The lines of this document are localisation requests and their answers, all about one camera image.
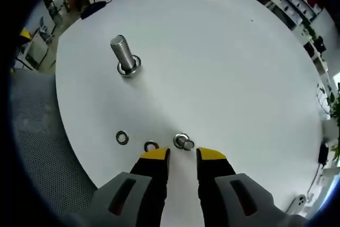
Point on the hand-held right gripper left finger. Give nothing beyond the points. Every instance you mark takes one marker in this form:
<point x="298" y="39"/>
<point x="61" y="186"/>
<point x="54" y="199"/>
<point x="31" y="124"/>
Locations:
<point x="148" y="184"/>

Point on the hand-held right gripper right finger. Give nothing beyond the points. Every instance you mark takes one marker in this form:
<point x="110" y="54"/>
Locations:
<point x="215" y="184"/>

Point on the small steel washer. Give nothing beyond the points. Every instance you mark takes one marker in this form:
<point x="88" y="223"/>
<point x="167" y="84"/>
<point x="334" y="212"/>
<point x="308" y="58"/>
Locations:
<point x="176" y="139"/>
<point x="146" y="145"/>
<point x="117" y="137"/>

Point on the small threaded stud bolt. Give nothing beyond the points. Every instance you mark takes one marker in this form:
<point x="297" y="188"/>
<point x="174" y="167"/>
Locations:
<point x="187" y="144"/>

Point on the large threaded stud bolt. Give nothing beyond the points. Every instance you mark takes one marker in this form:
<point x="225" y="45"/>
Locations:
<point x="123" y="51"/>

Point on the dark large steel washer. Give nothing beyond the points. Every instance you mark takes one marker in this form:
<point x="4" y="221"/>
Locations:
<point x="137" y="65"/>

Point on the white game controller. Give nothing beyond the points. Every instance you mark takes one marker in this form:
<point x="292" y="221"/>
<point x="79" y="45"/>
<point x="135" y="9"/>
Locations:
<point x="297" y="203"/>

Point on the grey mesh chair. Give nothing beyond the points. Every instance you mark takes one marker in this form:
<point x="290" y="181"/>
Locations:
<point x="40" y="131"/>

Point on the black power adapter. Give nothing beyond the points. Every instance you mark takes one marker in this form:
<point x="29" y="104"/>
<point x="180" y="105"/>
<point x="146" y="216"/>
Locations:
<point x="323" y="152"/>

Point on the white plant pot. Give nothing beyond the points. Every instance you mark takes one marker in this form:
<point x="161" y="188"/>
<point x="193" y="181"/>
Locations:
<point x="329" y="131"/>

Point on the green potted plant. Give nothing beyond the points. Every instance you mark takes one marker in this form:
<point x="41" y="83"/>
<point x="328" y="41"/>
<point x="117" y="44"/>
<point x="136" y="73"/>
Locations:
<point x="332" y="102"/>

